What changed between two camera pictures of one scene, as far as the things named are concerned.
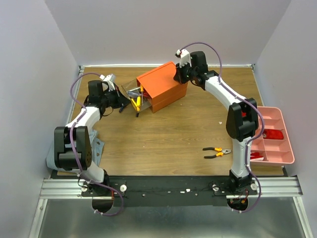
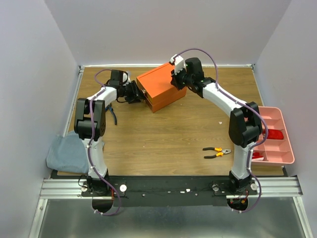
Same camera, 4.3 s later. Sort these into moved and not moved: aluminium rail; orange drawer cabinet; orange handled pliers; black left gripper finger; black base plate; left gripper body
Moved: black left gripper finger; left gripper body
Not moved: black base plate; orange handled pliers; aluminium rail; orange drawer cabinet
